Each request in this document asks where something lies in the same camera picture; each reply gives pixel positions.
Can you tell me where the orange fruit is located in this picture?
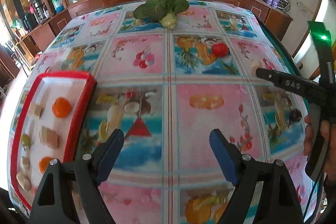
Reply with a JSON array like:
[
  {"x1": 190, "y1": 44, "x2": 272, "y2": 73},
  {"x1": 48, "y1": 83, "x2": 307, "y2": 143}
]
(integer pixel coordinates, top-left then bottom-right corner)
[
  {"x1": 38, "y1": 157, "x2": 53, "y2": 174},
  {"x1": 52, "y1": 97, "x2": 72, "y2": 118}
]

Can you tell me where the colourful fruit print tablecloth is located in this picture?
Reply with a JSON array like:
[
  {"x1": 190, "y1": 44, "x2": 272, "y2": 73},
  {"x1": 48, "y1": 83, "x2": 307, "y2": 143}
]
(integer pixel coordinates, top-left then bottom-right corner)
[{"x1": 7, "y1": 1, "x2": 319, "y2": 223}]

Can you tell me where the large beige bread chunk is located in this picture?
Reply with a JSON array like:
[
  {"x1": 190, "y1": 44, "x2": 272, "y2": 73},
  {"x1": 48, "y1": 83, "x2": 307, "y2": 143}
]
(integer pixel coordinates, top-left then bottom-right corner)
[{"x1": 39, "y1": 126, "x2": 58, "y2": 149}]

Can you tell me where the green lime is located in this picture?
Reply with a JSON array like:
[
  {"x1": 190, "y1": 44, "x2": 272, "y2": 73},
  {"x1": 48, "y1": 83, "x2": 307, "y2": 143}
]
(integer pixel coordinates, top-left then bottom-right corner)
[{"x1": 20, "y1": 134, "x2": 31, "y2": 150}]

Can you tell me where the person's right hand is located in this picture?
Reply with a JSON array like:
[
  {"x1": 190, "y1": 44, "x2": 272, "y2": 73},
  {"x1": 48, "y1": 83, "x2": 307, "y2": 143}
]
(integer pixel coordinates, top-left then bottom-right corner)
[{"x1": 303, "y1": 114, "x2": 336, "y2": 183}]

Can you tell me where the pale round piece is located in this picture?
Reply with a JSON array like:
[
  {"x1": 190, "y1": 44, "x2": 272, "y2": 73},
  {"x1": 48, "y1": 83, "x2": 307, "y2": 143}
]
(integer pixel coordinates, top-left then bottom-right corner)
[{"x1": 16, "y1": 170, "x2": 31, "y2": 192}]

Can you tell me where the dark purple fruit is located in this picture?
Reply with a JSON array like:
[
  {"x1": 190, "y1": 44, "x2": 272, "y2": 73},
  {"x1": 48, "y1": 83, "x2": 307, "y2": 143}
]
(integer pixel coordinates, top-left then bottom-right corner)
[{"x1": 289, "y1": 109, "x2": 302, "y2": 123}]

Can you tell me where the black thermos on sideboard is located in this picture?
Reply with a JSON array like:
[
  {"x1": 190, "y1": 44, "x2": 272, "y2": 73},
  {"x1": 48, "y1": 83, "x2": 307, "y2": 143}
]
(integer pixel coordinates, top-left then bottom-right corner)
[{"x1": 32, "y1": 0, "x2": 50, "y2": 23}]

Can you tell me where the green leafy vegetable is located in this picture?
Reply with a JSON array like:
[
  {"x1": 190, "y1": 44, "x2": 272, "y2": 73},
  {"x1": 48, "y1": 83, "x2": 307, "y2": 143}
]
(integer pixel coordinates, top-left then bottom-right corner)
[{"x1": 133, "y1": 0, "x2": 190, "y2": 30}]

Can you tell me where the red tomato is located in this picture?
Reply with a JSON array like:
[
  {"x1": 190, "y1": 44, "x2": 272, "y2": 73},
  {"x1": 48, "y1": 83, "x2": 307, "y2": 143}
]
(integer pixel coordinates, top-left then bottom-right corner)
[{"x1": 211, "y1": 43, "x2": 230, "y2": 58}]

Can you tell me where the red rimmed white tray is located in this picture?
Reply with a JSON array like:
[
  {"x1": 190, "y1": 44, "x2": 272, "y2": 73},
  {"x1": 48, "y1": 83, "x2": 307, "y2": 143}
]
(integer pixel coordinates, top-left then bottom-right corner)
[{"x1": 9, "y1": 71, "x2": 96, "y2": 210}]

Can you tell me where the small beige chunk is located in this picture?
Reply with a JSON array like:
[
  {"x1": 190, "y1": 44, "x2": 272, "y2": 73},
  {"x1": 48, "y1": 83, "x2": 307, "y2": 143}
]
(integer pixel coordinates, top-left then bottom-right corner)
[{"x1": 21, "y1": 156, "x2": 30, "y2": 169}]

